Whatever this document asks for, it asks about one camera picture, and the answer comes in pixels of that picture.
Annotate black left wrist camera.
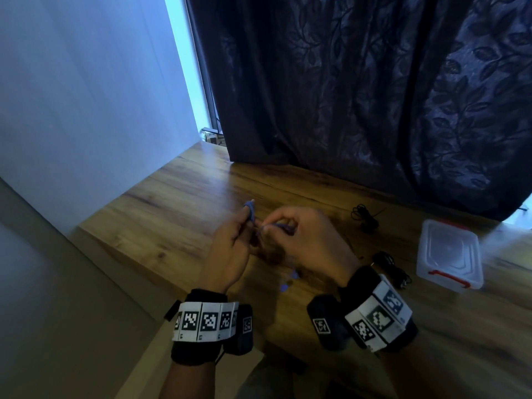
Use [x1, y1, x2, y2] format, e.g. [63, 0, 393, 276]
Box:
[224, 304, 254, 356]

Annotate dark leaf-patterned curtain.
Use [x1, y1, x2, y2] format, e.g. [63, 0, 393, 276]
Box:
[186, 0, 532, 222]

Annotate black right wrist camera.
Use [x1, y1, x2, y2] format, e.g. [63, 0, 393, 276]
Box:
[306, 294, 352, 352]

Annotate black earphones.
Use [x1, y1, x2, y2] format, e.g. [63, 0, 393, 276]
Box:
[370, 251, 413, 290]
[351, 203, 387, 236]

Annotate clear plastic box red handle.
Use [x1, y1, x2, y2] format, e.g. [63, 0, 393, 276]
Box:
[416, 219, 485, 294]

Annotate right wristband with marker tags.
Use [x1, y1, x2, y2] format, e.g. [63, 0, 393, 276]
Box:
[339, 265, 418, 354]

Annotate blue cable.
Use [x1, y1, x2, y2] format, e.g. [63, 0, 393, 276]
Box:
[243, 199, 300, 294]

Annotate person's left hand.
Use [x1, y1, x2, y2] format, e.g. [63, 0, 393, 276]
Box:
[198, 205, 260, 295]

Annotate person's left forearm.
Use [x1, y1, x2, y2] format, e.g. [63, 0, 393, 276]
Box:
[160, 361, 217, 399]

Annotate person's right hand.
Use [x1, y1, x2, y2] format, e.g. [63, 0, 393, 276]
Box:
[258, 206, 361, 288]

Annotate wristband with marker tags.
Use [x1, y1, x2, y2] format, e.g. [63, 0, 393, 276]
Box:
[171, 289, 241, 366]
[339, 265, 418, 354]

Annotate left wristband with marker tags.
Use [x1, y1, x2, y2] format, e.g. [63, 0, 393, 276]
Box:
[171, 289, 241, 366]

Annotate white window frame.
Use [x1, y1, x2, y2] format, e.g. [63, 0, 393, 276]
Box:
[164, 0, 227, 146]
[503, 193, 532, 229]

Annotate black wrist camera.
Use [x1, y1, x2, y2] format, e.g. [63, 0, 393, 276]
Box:
[224, 304, 254, 356]
[306, 294, 352, 352]

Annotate person's right forearm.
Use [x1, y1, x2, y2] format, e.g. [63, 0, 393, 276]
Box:
[380, 340, 458, 399]

